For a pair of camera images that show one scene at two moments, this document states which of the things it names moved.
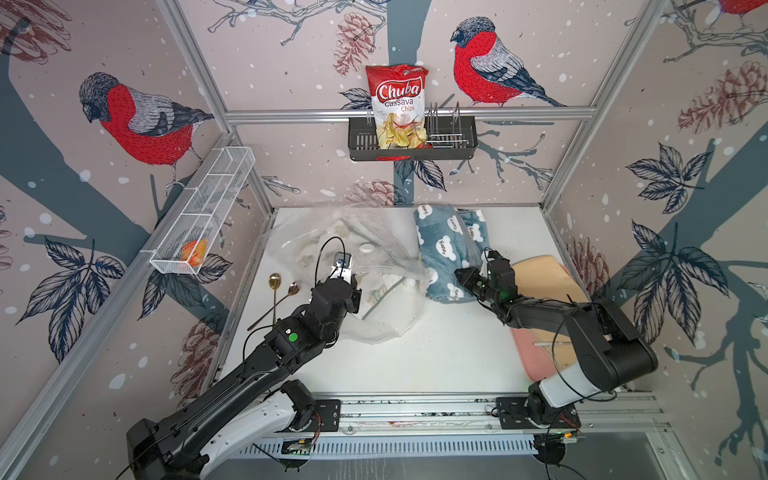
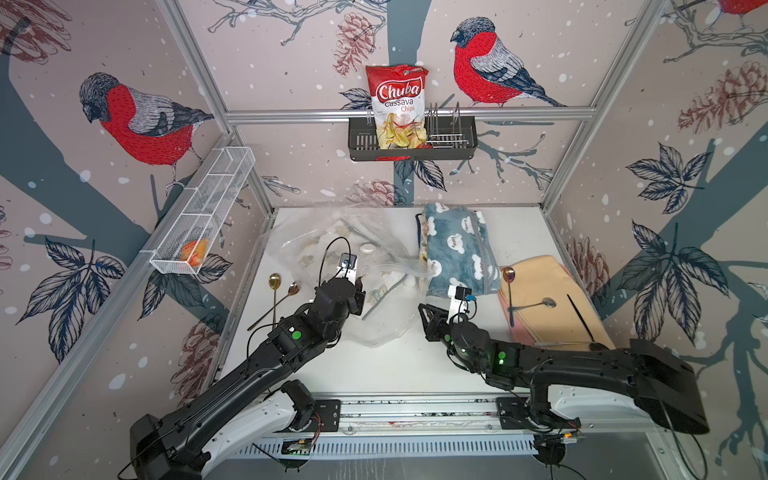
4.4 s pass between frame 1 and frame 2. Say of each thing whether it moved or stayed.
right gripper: moved
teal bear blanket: moved
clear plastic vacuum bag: stayed
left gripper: stayed
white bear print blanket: stayed
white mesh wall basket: stayed
